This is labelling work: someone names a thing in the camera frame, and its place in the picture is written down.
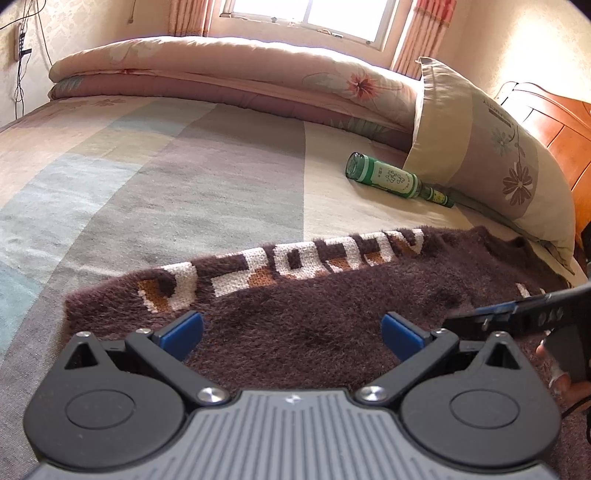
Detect wall power strip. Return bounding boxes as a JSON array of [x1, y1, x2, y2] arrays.
[[13, 23, 33, 61]]

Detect pink patterned curtain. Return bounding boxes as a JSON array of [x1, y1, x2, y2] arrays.
[[392, 0, 458, 79], [168, 0, 215, 38]]

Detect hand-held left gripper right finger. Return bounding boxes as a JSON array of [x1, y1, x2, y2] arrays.
[[355, 312, 523, 409]]

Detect person's right hand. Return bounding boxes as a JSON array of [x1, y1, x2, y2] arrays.
[[536, 342, 591, 411]]

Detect folded pink floral quilt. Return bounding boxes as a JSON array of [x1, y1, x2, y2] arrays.
[[47, 36, 419, 148]]

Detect brown knit sweater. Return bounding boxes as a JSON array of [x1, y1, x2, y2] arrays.
[[62, 225, 591, 480]]

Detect wooden headboard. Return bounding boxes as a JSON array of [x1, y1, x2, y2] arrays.
[[494, 82, 591, 250]]

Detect floral pillow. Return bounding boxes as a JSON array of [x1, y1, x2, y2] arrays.
[[402, 56, 578, 280]]

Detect black wall cables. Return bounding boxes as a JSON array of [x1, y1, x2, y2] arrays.
[[0, 0, 52, 121]]

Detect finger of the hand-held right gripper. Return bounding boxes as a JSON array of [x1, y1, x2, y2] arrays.
[[473, 285, 591, 335], [443, 313, 518, 343]]

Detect striped bed sheet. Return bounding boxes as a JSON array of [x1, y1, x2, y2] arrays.
[[0, 95, 587, 462]]

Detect green glass bottle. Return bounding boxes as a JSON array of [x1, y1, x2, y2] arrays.
[[345, 152, 455, 209]]

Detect window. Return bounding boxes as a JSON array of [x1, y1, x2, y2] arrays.
[[219, 0, 400, 51]]

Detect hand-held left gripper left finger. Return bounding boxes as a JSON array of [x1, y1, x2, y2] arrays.
[[62, 311, 230, 409]]

